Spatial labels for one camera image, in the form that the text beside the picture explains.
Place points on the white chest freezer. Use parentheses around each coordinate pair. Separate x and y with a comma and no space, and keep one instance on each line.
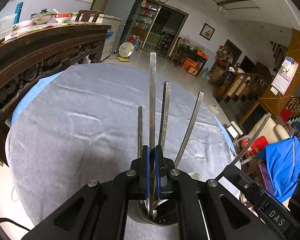
(110,23)

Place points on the dark wooden chair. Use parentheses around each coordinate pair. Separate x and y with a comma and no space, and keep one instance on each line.
(87,16)

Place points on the small water jug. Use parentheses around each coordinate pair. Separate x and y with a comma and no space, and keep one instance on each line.
(206,73)

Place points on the round electric heater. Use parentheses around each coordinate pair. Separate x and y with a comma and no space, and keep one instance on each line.
(126,50)

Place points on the cream chair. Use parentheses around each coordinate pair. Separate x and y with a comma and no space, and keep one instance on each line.
(277,131)

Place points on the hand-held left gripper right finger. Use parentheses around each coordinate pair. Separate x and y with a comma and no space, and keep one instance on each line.
(158,172)

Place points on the blue cloth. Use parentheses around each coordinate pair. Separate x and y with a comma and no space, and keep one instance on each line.
(27,100)

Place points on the grey tablecloth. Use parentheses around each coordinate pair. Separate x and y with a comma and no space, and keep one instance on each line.
(77,130)

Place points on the orange cardboard box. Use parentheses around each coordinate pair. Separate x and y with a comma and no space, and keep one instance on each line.
(190,63)

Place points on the grey refrigerator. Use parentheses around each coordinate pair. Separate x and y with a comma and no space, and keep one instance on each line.
(120,7)

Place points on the blue jacket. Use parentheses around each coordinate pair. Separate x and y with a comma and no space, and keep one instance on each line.
(282,165)

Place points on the white plastic spoon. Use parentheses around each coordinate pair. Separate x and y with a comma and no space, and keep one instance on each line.
(196,175)

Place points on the carved dark wooden table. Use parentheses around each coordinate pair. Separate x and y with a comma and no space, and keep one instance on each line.
(40,47)

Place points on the large blue water jug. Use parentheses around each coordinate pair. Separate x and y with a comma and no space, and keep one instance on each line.
(137,43)

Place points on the wooden stair railing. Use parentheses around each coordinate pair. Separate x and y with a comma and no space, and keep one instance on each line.
(240,85)

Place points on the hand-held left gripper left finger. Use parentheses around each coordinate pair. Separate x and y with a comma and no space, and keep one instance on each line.
(146,172)

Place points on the wooden side table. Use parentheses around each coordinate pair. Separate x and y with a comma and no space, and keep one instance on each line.
(192,53)

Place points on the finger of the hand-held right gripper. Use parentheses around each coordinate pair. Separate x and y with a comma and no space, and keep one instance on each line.
(240,180)

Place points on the perforated metal utensil holder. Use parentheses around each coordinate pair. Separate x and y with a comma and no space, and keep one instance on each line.
(165,220)

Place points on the red and white bowl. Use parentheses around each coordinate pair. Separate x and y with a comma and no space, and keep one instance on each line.
(63,18)

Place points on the floral table cover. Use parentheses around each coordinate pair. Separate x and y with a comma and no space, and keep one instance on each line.
(27,28)

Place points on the glass door shelf cabinet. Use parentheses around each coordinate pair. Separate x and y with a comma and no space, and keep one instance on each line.
(145,15)

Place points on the red plastic stool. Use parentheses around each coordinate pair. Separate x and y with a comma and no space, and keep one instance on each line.
(257,145)

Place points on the lidded floral pot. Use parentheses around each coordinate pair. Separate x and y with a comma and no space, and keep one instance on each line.
(42,17)

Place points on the wall calendar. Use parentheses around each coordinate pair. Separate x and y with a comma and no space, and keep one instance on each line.
(283,80)

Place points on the framed wall picture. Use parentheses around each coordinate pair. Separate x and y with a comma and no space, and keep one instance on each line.
(207,31)

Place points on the blue bottle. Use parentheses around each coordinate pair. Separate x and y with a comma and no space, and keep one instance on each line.
(18,12)

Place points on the metal chopstick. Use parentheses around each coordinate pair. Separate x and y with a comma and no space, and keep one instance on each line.
(165,110)
(190,130)
(140,130)
(153,92)
(252,137)

